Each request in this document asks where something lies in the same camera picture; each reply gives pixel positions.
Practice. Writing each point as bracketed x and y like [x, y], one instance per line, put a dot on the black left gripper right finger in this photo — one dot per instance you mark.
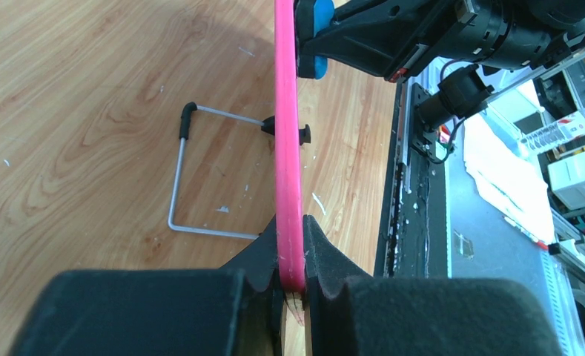
[352, 313]

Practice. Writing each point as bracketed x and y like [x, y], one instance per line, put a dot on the blue and black eraser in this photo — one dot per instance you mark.
[310, 17]

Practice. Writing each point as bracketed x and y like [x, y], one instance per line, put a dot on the white box in background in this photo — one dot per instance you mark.
[567, 180]

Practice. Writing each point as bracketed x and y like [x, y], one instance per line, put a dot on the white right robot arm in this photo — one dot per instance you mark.
[461, 94]

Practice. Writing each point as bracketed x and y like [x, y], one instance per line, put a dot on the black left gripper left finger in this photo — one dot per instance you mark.
[235, 309]

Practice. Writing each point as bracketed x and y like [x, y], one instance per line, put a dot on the metal wire whiteboard stand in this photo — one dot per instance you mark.
[223, 182]

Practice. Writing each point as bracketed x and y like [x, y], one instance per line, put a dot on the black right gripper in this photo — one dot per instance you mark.
[374, 36]

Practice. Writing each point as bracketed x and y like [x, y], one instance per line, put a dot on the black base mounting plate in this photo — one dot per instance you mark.
[413, 238]

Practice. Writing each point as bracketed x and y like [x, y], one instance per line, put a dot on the pink-framed whiteboard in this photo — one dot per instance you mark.
[288, 192]

